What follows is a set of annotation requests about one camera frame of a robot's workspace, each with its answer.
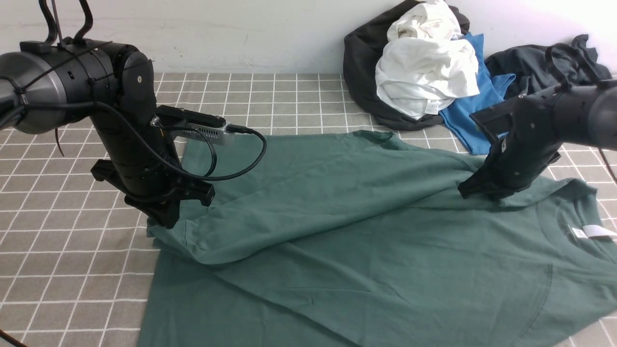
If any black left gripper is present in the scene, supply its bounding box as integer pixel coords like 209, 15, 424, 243
91, 145, 215, 228

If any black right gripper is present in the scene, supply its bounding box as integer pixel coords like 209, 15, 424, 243
458, 131, 562, 200

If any green long-sleeve top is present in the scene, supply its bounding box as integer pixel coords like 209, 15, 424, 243
137, 131, 616, 347

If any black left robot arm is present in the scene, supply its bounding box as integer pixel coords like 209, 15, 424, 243
1, 40, 215, 228

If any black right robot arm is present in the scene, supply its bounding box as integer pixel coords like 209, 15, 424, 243
458, 80, 617, 200

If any blue t-shirt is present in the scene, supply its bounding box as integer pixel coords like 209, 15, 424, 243
440, 33, 516, 156

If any dark grey crumpled garment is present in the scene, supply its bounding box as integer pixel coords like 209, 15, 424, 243
484, 34, 612, 99

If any grey checked tablecloth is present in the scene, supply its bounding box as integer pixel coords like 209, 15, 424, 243
1, 73, 616, 347

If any white crumpled garment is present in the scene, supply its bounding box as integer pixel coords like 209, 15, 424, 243
375, 0, 480, 120

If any black garment under white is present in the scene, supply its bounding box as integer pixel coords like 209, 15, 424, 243
343, 0, 470, 131

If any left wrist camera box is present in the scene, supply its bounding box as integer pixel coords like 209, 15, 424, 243
150, 105, 234, 146

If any black left camera cable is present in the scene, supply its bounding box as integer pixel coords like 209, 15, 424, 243
92, 101, 268, 183

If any black cable lower left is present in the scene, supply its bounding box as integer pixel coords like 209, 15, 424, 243
0, 329, 27, 347

